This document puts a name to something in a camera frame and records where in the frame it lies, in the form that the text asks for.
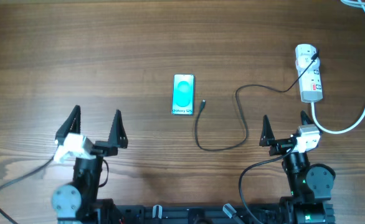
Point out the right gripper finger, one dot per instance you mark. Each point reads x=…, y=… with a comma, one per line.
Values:
x=305, y=119
x=266, y=138

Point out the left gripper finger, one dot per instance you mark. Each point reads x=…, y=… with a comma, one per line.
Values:
x=71, y=125
x=117, y=136

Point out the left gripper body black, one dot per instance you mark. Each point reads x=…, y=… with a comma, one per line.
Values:
x=96, y=150

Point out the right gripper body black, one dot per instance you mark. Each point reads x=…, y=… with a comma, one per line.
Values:
x=285, y=145

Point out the teal screen smartphone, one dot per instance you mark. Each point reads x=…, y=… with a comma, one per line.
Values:
x=183, y=94

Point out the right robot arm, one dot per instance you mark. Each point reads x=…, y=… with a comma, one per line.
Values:
x=310, y=184

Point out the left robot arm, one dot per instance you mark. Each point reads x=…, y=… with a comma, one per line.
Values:
x=76, y=201

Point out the white charger adapter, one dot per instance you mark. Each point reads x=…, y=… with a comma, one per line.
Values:
x=309, y=62

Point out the white power strip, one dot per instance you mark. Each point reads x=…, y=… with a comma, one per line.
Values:
x=310, y=80

